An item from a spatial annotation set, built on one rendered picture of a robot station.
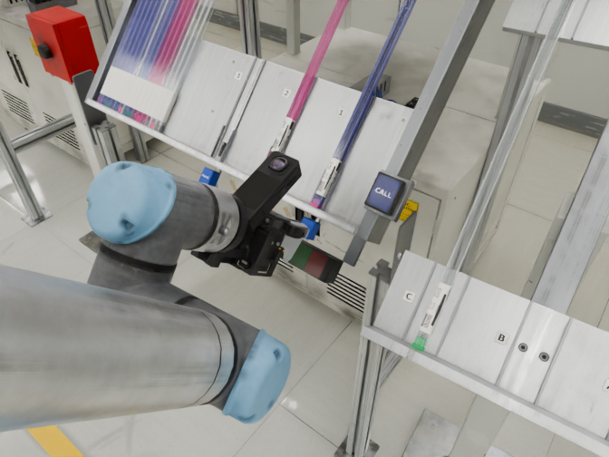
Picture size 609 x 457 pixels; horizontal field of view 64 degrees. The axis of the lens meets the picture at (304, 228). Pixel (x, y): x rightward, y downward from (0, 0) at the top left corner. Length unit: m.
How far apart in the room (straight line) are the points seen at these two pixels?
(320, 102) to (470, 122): 0.53
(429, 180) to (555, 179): 1.33
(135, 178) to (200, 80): 0.53
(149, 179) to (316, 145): 0.39
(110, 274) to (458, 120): 0.95
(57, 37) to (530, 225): 1.65
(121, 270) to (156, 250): 0.04
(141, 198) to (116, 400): 0.20
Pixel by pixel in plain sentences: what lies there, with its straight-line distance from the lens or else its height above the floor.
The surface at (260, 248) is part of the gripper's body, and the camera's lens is 0.61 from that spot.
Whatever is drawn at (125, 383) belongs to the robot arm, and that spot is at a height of 0.96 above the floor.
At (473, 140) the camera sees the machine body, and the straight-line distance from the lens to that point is 1.18.
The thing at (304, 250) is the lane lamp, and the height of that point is 0.66.
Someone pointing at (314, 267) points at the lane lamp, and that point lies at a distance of 0.76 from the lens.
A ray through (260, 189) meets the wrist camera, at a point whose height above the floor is 0.84.
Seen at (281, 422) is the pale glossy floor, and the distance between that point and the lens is 1.34.
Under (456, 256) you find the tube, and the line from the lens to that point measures 0.59.
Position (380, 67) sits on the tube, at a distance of 0.77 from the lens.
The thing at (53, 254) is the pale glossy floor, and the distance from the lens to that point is 1.92.
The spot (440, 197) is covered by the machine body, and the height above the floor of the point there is 0.60.
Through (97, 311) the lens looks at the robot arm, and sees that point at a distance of 0.27.
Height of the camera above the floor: 1.20
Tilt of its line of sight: 41 degrees down
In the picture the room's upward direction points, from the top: straight up
